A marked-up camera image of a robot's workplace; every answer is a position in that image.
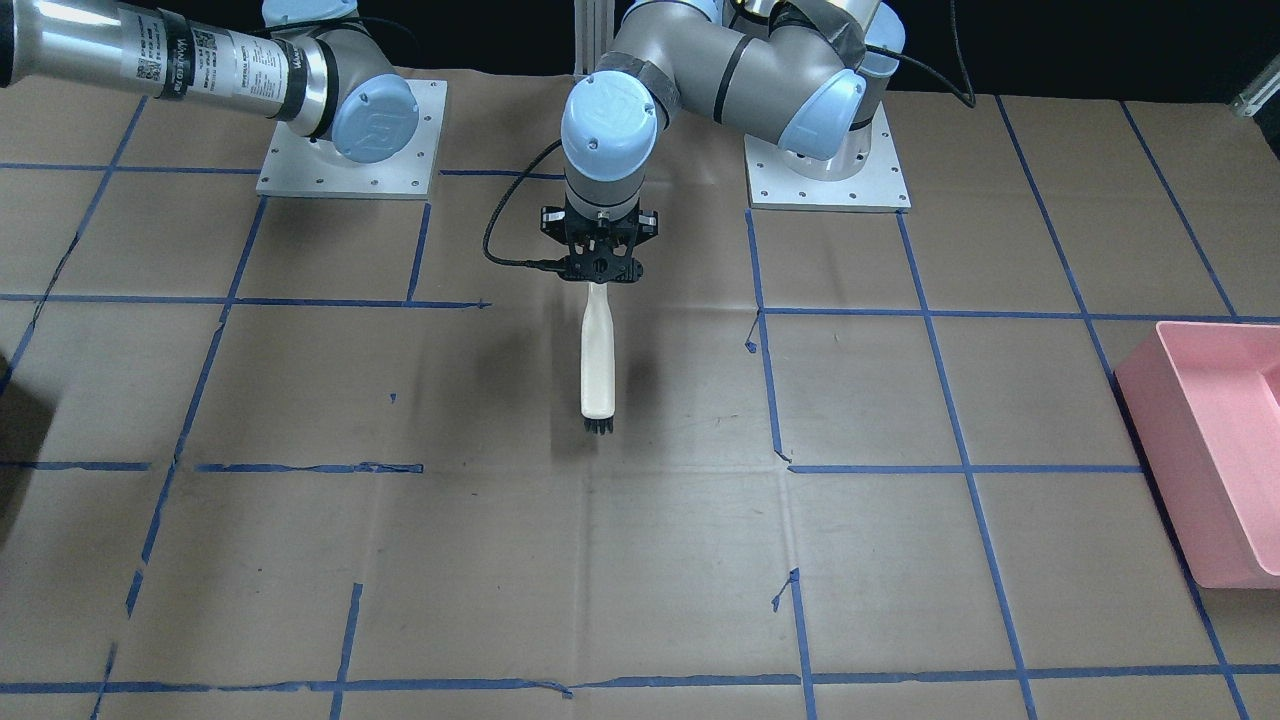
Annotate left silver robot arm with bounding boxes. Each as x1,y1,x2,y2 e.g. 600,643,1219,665
526,1,882,284

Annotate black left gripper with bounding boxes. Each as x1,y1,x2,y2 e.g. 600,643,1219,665
540,206,659,284

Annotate white hand brush black bristles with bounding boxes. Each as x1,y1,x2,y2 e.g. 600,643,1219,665
580,283,616,436

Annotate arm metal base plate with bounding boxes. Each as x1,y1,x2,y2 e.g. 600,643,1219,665
256,79,448,201
744,105,913,213

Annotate pink plastic tray bin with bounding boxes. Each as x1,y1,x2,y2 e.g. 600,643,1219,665
1115,322,1279,591

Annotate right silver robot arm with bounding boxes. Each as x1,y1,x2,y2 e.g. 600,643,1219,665
1,1,421,164

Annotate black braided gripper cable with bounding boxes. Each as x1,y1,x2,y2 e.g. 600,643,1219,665
483,138,566,272

